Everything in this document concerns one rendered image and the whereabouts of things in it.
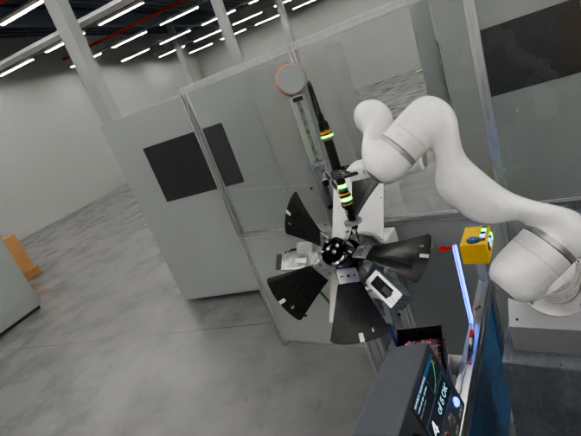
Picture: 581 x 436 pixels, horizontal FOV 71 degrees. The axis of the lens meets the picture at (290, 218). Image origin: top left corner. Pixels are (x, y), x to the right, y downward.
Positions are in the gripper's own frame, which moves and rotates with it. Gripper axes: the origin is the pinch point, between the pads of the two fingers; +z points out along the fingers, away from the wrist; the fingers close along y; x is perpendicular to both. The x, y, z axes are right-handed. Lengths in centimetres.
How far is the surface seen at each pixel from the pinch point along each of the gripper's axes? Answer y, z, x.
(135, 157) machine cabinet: 124, 267, 14
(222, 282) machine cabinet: 131, 233, -133
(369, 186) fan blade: 12.5, -4.8, -11.5
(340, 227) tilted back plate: 27.6, 21.9, -34.9
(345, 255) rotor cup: -6.6, 4.2, -31.4
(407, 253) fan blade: -1.4, -18.3, -34.9
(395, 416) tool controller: -79, -37, -27
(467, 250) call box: 21, -34, -47
